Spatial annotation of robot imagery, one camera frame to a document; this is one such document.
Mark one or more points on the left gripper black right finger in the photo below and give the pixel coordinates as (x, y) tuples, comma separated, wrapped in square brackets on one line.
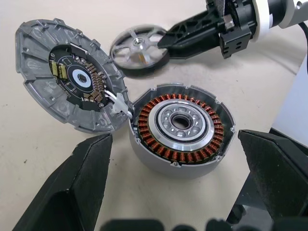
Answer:
[(276, 173)]

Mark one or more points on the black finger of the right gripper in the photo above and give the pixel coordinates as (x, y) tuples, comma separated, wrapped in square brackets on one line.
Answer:
[(197, 48), (192, 29)]

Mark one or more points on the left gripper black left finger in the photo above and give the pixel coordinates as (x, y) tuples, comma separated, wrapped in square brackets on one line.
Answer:
[(72, 187)]

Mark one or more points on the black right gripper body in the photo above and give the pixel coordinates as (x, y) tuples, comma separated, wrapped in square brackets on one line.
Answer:
[(240, 26)]

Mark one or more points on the silver spoked rotor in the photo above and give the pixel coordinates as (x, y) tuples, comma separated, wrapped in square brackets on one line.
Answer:
[(137, 48)]

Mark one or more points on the grey motor housing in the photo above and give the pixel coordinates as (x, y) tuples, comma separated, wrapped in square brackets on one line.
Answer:
[(183, 125)]

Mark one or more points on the grey circuit-board motor lid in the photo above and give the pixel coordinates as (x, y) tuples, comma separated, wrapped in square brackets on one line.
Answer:
[(48, 72)]

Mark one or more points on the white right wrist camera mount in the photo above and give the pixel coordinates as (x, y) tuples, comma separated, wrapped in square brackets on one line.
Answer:
[(263, 21)]

